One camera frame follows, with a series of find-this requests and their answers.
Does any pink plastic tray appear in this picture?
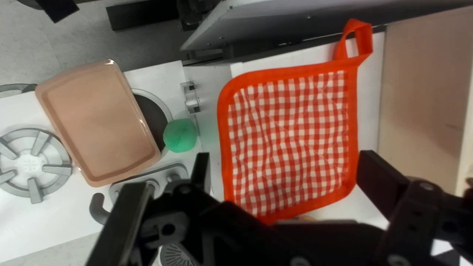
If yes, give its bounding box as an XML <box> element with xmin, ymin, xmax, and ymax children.
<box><xmin>35</xmin><ymin>58</ymin><xmax>163</xmax><ymax>190</ymax></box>

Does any white toy kitchen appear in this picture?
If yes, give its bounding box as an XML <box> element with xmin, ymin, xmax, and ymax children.
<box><xmin>0</xmin><ymin>0</ymin><xmax>473</xmax><ymax>266</ymax></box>

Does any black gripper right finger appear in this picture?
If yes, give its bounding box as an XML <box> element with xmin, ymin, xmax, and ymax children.
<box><xmin>355</xmin><ymin>150</ymin><xmax>473</xmax><ymax>249</ymax></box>

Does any grey toy door latch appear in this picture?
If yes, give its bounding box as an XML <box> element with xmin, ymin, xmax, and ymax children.
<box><xmin>180</xmin><ymin>80</ymin><xmax>203</xmax><ymax>116</ymax></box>

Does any grey toy stove burner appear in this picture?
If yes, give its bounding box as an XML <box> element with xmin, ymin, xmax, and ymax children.
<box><xmin>0</xmin><ymin>126</ymin><xmax>76</xmax><ymax>206</ymax></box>
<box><xmin>0</xmin><ymin>82</ymin><xmax>39</xmax><ymax>99</ymax></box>

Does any green ball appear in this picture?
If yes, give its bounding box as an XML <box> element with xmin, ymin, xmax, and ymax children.
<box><xmin>162</xmin><ymin>117</ymin><xmax>202</xmax><ymax>154</ymax></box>

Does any beige wooden box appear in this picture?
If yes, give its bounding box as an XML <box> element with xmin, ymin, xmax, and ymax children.
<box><xmin>378</xmin><ymin>6</ymin><xmax>473</xmax><ymax>198</ymax></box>

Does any grey toy faucet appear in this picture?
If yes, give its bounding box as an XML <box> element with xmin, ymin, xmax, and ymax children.
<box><xmin>88</xmin><ymin>163</ymin><xmax>191</xmax><ymax>228</ymax></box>

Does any orange checkered pot holder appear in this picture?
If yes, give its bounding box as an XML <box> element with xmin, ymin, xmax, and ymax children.
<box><xmin>216</xmin><ymin>18</ymin><xmax>376</xmax><ymax>227</ymax></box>

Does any round grey slotted disc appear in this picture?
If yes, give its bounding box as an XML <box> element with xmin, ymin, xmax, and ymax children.
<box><xmin>159</xmin><ymin>243</ymin><xmax>200</xmax><ymax>266</ymax></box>

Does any small black block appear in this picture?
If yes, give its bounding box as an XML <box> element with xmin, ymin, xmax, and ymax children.
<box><xmin>20</xmin><ymin>0</ymin><xmax>80</xmax><ymax>24</ymax></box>

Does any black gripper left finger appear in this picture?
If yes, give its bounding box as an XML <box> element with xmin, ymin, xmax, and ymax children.
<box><xmin>85</xmin><ymin>181</ymin><xmax>156</xmax><ymax>266</ymax></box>

